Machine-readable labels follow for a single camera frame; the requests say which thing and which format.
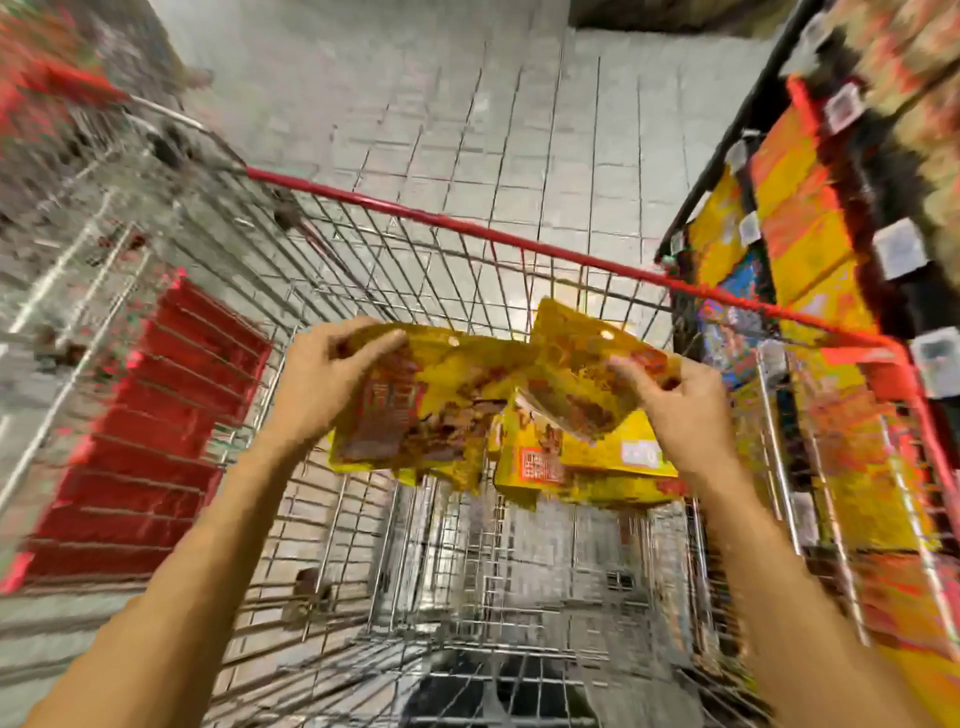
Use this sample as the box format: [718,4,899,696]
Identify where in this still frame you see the yellow gift box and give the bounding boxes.
[687,165,749,290]

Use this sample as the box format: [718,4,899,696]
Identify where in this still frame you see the long orange yellow box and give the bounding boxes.
[750,105,884,359]

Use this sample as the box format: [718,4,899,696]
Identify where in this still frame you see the person's right forearm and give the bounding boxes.
[697,472,932,728]

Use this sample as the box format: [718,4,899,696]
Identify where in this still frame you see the red-trimmed wire shopping cart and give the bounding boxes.
[0,52,960,728]

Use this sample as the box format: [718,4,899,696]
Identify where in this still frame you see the person's left hand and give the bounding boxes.
[262,318,410,459]

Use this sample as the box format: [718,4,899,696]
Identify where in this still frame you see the row of small cashew jars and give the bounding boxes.
[832,0,960,212]

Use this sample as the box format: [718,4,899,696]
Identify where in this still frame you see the flat blue box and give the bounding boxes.
[699,255,770,389]

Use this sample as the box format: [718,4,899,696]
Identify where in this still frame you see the person's left forearm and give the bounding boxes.
[22,435,309,728]

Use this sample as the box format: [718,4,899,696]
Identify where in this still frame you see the flat yellow box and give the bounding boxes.
[795,382,960,728]

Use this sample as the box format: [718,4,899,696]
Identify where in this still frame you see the person's right hand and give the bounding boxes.
[607,355,744,497]

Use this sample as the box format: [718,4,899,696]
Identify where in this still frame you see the person's dark trousers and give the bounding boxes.
[397,667,602,728]

